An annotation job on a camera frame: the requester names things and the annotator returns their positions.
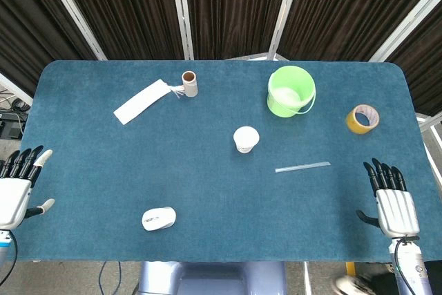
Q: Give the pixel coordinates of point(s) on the brown cardboard tube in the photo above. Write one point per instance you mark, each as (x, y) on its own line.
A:
(190, 89)

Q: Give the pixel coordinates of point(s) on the lavender robot base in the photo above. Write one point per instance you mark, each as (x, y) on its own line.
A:
(214, 281)

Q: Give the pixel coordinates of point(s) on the green plastic bucket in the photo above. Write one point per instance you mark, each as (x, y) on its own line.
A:
(276, 105)

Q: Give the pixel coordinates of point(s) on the white computer mouse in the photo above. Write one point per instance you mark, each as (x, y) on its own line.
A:
(162, 219)

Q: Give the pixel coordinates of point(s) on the white paper cup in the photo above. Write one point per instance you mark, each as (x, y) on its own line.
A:
(246, 137)

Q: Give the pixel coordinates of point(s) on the white table leg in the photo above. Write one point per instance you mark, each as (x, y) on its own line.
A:
(307, 279)

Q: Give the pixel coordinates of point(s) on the black floor equipment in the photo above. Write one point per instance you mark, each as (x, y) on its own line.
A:
(12, 127)

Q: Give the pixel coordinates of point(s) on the transparent plastic straw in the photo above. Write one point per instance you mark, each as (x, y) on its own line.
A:
(302, 167)

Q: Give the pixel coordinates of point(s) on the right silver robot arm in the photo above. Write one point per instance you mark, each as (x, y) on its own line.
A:
(412, 267)

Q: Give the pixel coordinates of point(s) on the yellow packing tape roll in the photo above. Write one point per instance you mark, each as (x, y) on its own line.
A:
(352, 124)

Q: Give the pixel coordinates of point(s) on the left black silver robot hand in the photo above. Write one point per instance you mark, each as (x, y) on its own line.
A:
(12, 198)

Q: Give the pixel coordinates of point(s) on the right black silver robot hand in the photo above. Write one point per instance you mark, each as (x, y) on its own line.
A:
(397, 212)

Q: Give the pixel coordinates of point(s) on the white shoe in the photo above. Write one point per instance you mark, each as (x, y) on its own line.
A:
(345, 284)

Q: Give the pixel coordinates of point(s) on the white paper strip with tassel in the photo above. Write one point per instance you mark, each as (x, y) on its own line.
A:
(141, 101)

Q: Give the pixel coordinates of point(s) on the white partition post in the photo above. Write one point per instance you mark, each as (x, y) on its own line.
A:
(286, 11)
(180, 11)
(73, 11)
(17, 91)
(405, 23)

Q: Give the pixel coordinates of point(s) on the dark brown curtain panel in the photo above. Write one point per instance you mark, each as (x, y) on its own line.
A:
(131, 8)
(27, 15)
(345, 8)
(235, 8)
(424, 67)

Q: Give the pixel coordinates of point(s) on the blue felt table cover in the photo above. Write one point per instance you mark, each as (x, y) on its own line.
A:
(207, 188)

